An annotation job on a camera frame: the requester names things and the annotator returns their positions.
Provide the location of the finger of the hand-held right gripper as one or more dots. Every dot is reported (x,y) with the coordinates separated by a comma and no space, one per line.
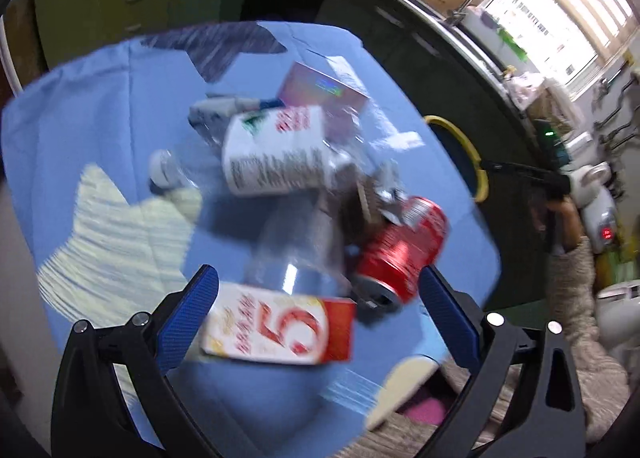
(510,169)

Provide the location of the white and red carton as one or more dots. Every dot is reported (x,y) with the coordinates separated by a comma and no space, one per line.
(280,325)

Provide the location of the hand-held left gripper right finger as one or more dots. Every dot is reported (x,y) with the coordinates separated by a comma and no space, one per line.
(450,325)

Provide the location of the black yellow-rimmed bin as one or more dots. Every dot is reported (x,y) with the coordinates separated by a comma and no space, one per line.
(467,147)

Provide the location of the person's right hand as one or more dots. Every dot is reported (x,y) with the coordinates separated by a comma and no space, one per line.
(567,220)

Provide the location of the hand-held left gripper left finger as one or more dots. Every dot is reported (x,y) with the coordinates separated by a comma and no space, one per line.
(186,323)

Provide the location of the person's right forearm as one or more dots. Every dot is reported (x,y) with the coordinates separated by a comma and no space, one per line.
(582,328)

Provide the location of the pink box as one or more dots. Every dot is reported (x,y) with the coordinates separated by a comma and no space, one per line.
(325,90)

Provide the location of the clear plastic bottle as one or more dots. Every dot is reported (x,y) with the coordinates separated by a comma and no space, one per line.
(295,248)

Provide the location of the white appliance with red light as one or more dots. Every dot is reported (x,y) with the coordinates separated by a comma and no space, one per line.
(597,208)

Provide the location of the pink cloth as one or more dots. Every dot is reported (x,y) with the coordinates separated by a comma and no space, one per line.
(425,410)

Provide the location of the grey white pack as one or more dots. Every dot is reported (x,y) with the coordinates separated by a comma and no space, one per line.
(220,110)

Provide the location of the red soda can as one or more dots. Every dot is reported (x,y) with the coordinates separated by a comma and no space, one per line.
(402,253)

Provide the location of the white-capped small bottle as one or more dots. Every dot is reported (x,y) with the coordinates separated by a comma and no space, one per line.
(167,168)

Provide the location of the brown and silver wrapper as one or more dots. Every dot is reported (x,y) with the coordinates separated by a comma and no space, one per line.
(370,198)

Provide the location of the window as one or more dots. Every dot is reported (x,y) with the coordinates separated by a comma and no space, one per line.
(550,2)

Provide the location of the blue tablecloth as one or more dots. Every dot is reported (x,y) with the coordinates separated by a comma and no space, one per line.
(75,137)

